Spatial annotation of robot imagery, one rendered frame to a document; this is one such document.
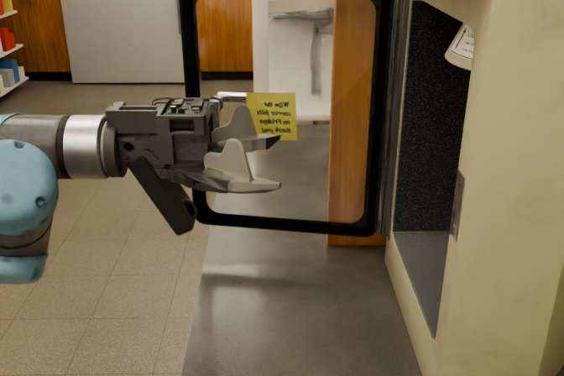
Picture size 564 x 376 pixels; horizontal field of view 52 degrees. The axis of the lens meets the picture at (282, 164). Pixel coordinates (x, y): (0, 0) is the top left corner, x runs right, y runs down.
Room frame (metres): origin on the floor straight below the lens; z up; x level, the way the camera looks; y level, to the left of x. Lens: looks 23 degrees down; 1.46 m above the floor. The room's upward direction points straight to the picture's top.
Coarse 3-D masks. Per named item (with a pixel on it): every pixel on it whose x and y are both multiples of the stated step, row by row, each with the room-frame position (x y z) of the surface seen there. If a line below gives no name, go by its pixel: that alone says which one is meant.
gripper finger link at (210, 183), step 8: (192, 168) 0.59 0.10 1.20; (200, 168) 0.59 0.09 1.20; (176, 176) 0.59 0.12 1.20; (184, 176) 0.58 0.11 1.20; (192, 176) 0.57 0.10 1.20; (200, 176) 0.57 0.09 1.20; (208, 176) 0.57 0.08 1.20; (216, 176) 0.57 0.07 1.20; (184, 184) 0.58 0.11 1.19; (192, 184) 0.57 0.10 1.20; (200, 184) 0.57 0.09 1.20; (208, 184) 0.56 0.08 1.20; (216, 184) 0.56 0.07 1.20; (224, 184) 0.56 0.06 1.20; (224, 192) 0.56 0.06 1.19
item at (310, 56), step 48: (240, 0) 0.84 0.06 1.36; (288, 0) 0.82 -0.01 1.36; (336, 0) 0.81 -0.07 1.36; (240, 48) 0.84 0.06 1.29; (288, 48) 0.82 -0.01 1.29; (336, 48) 0.81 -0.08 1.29; (240, 96) 0.84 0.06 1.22; (288, 96) 0.82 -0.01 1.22; (336, 96) 0.81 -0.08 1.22; (288, 144) 0.82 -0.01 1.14; (336, 144) 0.81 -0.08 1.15; (288, 192) 0.82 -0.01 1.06; (336, 192) 0.81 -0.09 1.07
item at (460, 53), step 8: (464, 24) 0.64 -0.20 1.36; (464, 32) 0.63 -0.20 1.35; (472, 32) 0.61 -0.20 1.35; (456, 40) 0.64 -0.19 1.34; (464, 40) 0.62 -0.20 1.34; (472, 40) 0.61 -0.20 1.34; (448, 48) 0.66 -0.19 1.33; (456, 48) 0.63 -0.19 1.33; (464, 48) 0.61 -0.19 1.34; (472, 48) 0.60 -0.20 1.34; (448, 56) 0.64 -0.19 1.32; (456, 56) 0.62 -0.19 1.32; (464, 56) 0.60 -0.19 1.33; (472, 56) 0.60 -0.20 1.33; (456, 64) 0.61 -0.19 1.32; (464, 64) 0.60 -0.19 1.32
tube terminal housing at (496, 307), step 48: (432, 0) 0.68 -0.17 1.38; (480, 0) 0.52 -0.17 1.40; (528, 0) 0.49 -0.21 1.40; (480, 48) 0.51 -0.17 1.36; (528, 48) 0.49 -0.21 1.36; (480, 96) 0.49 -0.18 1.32; (528, 96) 0.49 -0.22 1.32; (480, 144) 0.49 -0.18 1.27; (528, 144) 0.49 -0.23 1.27; (480, 192) 0.49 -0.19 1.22; (528, 192) 0.49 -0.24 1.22; (480, 240) 0.49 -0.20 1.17; (528, 240) 0.49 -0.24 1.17; (480, 288) 0.49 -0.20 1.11; (528, 288) 0.49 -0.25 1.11; (480, 336) 0.49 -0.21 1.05; (528, 336) 0.49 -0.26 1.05
